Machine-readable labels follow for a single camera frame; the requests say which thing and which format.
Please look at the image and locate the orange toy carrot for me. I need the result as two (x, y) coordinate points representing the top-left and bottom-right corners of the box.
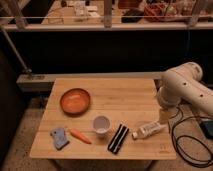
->
(70, 128), (91, 144)

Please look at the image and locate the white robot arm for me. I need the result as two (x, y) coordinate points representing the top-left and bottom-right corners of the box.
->
(157, 62), (213, 124)

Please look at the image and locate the white paper cup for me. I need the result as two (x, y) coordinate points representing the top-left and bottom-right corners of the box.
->
(93, 116), (110, 136)

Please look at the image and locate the diagonal metal strut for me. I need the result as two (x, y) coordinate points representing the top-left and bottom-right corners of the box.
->
(0, 26), (32, 77)

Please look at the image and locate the blue sponge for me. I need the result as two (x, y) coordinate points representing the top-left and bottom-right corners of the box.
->
(50, 128), (69, 150)

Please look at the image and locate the orange wooden bowl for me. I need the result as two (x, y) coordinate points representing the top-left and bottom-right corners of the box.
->
(60, 88), (91, 115)

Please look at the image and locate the grey metal rail beam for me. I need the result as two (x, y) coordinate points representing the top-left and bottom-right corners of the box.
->
(16, 71), (164, 93)

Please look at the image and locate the black floor cable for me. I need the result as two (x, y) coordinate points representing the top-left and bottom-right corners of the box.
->
(168, 105), (213, 169)

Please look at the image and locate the white plastic bottle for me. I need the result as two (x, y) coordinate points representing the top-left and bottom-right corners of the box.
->
(132, 121), (165, 140)

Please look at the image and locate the red basket on shelf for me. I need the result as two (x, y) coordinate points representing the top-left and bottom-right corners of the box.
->
(144, 3), (177, 22)

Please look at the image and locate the black object on shelf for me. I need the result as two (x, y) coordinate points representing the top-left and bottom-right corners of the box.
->
(121, 9), (143, 23)

